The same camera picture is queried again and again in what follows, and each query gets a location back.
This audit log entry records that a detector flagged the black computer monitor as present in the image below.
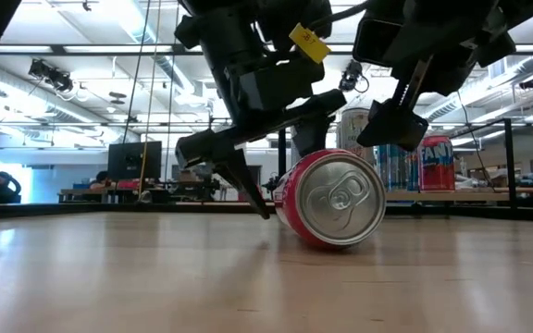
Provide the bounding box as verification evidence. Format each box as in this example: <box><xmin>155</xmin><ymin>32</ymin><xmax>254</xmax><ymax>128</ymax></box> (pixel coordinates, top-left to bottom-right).
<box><xmin>106</xmin><ymin>140</ymin><xmax>164</xmax><ymax>182</ymax></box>

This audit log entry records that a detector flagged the white air vent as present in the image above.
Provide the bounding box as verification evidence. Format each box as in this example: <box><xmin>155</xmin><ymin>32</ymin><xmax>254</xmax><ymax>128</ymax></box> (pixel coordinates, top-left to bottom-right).
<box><xmin>487</xmin><ymin>55</ymin><xmax>509</xmax><ymax>81</ymax></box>

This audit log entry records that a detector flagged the yellow cable tag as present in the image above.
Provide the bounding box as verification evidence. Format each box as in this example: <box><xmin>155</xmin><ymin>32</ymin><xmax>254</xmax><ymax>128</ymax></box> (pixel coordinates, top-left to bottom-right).
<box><xmin>288</xmin><ymin>21</ymin><xmax>332</xmax><ymax>66</ymax></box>

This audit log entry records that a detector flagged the wooden shelf board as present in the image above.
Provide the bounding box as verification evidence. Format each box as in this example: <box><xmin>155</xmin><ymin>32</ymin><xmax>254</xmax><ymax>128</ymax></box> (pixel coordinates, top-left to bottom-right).
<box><xmin>383</xmin><ymin>191</ymin><xmax>511</xmax><ymax>204</ymax></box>

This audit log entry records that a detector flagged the white Celsius Tropical Vibe can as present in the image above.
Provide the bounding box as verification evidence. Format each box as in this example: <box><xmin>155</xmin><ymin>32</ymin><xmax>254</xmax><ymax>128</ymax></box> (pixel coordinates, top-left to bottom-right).
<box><xmin>340</xmin><ymin>106</ymin><xmax>376</xmax><ymax>156</ymax></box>

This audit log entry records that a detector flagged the red Fanta can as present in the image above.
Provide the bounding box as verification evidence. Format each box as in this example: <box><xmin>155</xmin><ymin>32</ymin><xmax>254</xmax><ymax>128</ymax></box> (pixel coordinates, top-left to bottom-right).
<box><xmin>417</xmin><ymin>134</ymin><xmax>456</xmax><ymax>193</ymax></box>
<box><xmin>272</xmin><ymin>147</ymin><xmax>388</xmax><ymax>252</ymax></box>

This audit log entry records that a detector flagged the silver ventilation duct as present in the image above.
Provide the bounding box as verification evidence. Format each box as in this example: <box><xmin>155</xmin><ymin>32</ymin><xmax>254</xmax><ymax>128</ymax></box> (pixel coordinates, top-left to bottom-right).
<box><xmin>423</xmin><ymin>54</ymin><xmax>533</xmax><ymax>124</ymax></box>
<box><xmin>104</xmin><ymin>0</ymin><xmax>196</xmax><ymax>96</ymax></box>

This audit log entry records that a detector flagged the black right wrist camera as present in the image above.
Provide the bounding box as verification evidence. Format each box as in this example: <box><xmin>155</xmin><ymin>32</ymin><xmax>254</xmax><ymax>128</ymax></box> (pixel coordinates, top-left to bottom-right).
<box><xmin>352</xmin><ymin>17</ymin><xmax>408</xmax><ymax>68</ymax></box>

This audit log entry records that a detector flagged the black hanging cable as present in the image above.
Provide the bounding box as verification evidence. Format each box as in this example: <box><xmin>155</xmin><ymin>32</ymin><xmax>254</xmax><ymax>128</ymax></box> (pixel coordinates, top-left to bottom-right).
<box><xmin>124</xmin><ymin>0</ymin><xmax>152</xmax><ymax>141</ymax></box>

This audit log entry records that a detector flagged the yellow hanging cable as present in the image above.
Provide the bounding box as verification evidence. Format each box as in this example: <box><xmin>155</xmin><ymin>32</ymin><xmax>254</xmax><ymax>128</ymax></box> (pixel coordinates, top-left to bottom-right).
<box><xmin>138</xmin><ymin>0</ymin><xmax>163</xmax><ymax>196</ymax></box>

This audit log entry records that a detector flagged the person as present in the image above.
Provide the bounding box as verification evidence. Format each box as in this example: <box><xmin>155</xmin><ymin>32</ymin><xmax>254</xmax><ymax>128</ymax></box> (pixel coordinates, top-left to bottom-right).
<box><xmin>89</xmin><ymin>169</ymin><xmax>111</xmax><ymax>191</ymax></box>

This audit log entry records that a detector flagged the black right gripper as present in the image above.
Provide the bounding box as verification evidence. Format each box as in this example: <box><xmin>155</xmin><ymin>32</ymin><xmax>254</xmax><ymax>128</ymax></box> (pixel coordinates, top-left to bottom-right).
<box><xmin>355</xmin><ymin>0</ymin><xmax>518</xmax><ymax>152</ymax></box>

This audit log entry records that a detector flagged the black table frame rail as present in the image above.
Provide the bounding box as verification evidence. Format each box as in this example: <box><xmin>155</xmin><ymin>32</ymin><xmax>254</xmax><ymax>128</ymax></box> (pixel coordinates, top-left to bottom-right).
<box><xmin>0</xmin><ymin>201</ymin><xmax>533</xmax><ymax>225</ymax></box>

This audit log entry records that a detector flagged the black shelf frame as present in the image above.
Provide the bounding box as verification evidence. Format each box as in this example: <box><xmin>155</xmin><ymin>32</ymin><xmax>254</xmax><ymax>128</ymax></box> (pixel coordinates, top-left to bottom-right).
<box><xmin>207</xmin><ymin>116</ymin><xmax>515</xmax><ymax>222</ymax></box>

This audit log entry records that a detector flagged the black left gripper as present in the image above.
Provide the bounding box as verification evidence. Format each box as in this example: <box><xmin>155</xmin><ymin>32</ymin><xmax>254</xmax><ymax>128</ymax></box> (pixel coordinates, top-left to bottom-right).
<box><xmin>173</xmin><ymin>0</ymin><xmax>348</xmax><ymax>221</ymax></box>

